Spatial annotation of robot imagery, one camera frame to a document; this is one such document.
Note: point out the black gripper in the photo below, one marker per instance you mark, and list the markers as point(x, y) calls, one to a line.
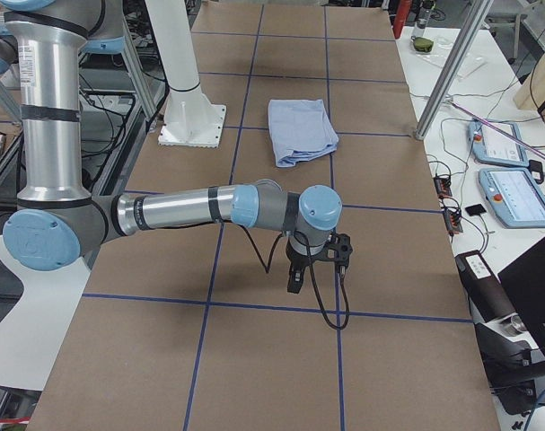
point(297, 262)

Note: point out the blue striped button-up shirt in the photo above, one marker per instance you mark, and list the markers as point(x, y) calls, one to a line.
point(300, 131)

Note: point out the black monitor on arm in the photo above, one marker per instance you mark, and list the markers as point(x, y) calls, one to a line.
point(524, 283)

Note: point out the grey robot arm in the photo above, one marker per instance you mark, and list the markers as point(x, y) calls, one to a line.
point(58, 220)

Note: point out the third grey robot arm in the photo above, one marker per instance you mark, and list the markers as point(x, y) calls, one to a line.
point(9, 69)

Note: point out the small black phone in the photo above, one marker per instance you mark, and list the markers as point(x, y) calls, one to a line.
point(475, 210)

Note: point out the near blue teach pendant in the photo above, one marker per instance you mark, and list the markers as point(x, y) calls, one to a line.
point(514, 196)

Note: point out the blue teach pendant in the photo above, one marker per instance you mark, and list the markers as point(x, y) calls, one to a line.
point(514, 196)
point(491, 147)

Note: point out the far blue teach pendant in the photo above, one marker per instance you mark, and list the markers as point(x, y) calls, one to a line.
point(491, 147)

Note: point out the olive green pouch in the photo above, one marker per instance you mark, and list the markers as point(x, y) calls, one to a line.
point(422, 45)

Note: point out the clear water bottle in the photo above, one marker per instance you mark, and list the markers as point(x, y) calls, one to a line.
point(424, 12)

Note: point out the red fire extinguisher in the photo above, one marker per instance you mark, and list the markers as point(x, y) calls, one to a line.
point(401, 16)

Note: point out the white moulded chair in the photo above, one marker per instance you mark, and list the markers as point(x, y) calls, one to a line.
point(32, 333)

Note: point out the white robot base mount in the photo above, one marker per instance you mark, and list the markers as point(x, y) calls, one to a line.
point(189, 119)

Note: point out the aluminium frame post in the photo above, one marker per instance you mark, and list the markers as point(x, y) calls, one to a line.
point(461, 46)

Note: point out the aluminium frame rail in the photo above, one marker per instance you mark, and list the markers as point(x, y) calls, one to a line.
point(10, 139)

